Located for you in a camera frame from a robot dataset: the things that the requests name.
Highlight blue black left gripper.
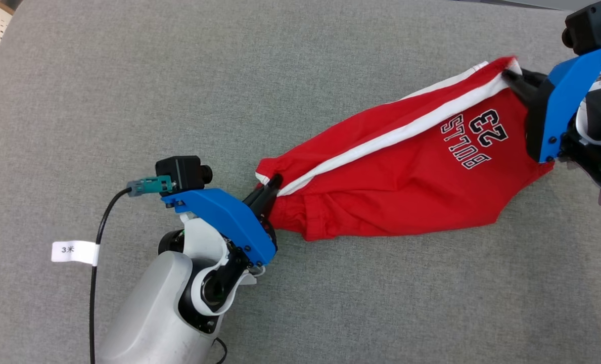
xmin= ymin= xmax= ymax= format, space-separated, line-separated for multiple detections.
xmin=161 ymin=173 xmax=284 ymax=268

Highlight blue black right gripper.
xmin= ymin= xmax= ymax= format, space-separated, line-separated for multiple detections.
xmin=502 ymin=40 xmax=601 ymax=164

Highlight white cable label tag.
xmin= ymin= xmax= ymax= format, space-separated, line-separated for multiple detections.
xmin=51 ymin=240 xmax=100 ymax=267

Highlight red white basketball shorts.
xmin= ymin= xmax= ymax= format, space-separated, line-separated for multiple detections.
xmin=255 ymin=56 xmax=557 ymax=242

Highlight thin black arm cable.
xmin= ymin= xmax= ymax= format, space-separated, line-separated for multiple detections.
xmin=211 ymin=336 xmax=229 ymax=364

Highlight black cable with teal plug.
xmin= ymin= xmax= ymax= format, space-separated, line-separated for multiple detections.
xmin=88 ymin=175 xmax=175 ymax=364

